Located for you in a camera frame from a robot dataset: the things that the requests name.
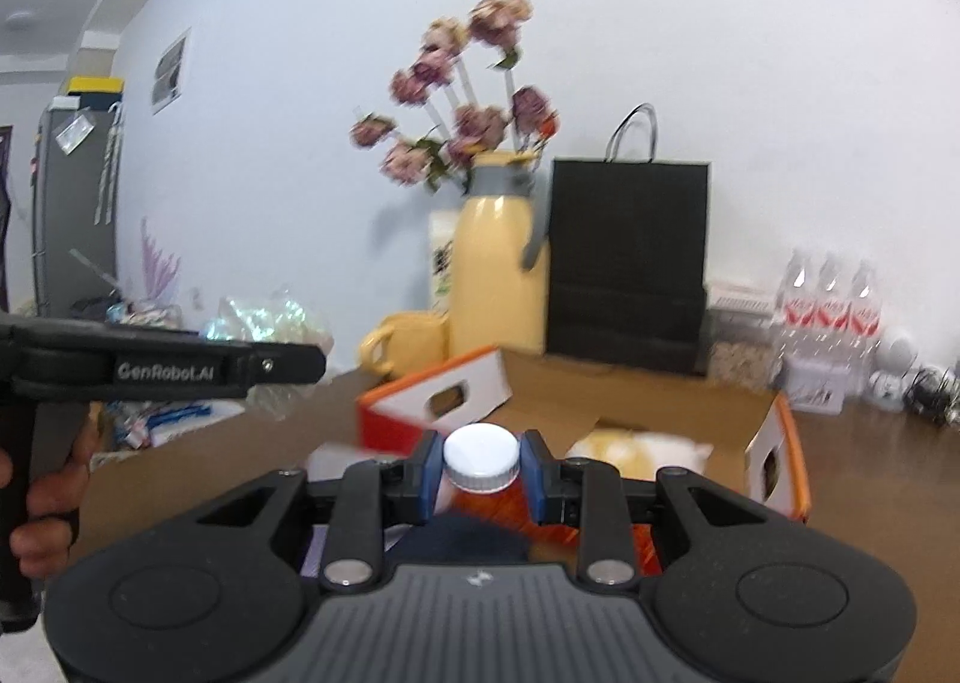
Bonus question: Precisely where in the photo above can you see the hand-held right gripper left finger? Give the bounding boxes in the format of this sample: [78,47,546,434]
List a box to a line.
[196,430,445,591]

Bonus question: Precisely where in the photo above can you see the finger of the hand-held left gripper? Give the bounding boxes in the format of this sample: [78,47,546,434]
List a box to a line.
[244,342,329,397]

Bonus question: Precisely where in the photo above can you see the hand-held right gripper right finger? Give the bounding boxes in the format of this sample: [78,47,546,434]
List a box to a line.
[520,429,760,591]

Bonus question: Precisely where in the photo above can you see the orange bottle with white cap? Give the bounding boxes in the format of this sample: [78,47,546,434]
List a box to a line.
[439,424,542,528]

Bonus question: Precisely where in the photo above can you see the orange cardboard box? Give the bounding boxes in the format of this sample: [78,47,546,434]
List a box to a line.
[307,344,812,573]

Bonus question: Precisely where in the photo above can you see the person's left hand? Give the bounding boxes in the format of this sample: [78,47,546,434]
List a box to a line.
[0,420,98,580]

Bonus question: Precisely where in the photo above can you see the iridescent plastic wrap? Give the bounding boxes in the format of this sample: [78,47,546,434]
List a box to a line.
[201,287,335,348]

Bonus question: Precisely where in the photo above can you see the blue white printed bags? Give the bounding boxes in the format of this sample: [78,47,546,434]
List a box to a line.
[101,394,245,451]

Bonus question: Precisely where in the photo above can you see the yellow fluffy cloth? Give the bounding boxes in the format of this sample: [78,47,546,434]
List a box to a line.
[566,428,653,480]

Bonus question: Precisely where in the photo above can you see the yellow mug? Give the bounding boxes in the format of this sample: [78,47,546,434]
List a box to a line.
[358,311,451,380]

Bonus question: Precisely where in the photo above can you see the grey refrigerator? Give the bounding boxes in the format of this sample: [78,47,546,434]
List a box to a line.
[31,94,125,316]

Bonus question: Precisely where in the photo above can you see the white milk carton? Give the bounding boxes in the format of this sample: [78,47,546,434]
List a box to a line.
[429,210,460,313]

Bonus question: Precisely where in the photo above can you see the yellow thermos jug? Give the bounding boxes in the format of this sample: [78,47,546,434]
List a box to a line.
[448,152,552,358]

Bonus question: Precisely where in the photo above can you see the black paper bag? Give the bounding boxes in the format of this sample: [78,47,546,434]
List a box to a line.
[544,104,712,376]

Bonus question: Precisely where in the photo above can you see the clear seed jar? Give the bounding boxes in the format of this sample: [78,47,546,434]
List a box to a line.
[705,308,781,391]

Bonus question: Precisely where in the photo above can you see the flat white box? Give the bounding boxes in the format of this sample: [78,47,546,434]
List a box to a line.
[709,281,785,313]

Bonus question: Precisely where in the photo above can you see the yellow box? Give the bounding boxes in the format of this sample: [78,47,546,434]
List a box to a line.
[66,77,125,111]

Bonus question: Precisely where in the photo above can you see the white tin box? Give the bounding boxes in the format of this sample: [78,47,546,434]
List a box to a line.
[776,351,852,415]

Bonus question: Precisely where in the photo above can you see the dried rose bouquet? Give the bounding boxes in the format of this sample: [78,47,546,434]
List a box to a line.
[349,0,560,193]

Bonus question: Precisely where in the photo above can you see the clear water bottle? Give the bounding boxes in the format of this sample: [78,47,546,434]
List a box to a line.
[814,253,852,355]
[780,249,818,354]
[847,259,883,363]

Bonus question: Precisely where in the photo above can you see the white robot speaker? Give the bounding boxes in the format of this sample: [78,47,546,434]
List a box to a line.
[870,326,920,403]

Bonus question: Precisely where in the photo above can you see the purple feather wall sticker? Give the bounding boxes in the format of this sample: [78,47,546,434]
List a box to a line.
[139,218,182,309]

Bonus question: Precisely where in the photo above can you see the white wall vent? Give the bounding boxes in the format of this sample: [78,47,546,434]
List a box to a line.
[150,29,192,115]

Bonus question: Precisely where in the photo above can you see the tangled black cables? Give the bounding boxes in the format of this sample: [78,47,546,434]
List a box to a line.
[904,364,960,427]

